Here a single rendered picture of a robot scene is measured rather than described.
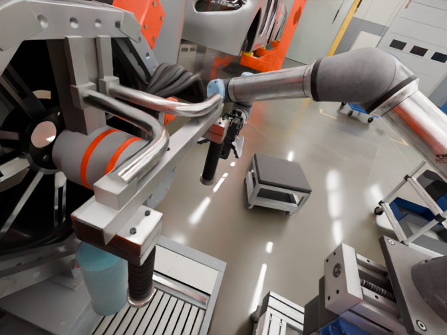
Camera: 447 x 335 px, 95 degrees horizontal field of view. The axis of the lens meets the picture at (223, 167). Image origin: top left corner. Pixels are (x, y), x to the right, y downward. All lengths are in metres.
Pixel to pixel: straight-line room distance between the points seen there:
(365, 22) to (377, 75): 12.74
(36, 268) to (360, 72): 0.73
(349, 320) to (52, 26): 0.76
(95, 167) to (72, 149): 0.06
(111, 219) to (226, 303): 1.09
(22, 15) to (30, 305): 0.91
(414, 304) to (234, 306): 0.86
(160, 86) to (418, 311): 0.66
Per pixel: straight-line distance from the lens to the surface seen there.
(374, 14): 13.35
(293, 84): 0.56
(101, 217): 0.24
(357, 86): 0.53
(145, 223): 0.27
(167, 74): 0.48
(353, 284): 0.59
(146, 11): 0.54
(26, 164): 0.56
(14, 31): 0.36
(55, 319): 1.03
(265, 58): 3.91
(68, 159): 0.48
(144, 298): 0.42
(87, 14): 0.43
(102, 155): 0.44
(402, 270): 0.64
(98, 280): 0.53
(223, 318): 1.25
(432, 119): 0.64
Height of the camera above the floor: 1.16
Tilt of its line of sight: 36 degrees down
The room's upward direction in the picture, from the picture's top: 18 degrees clockwise
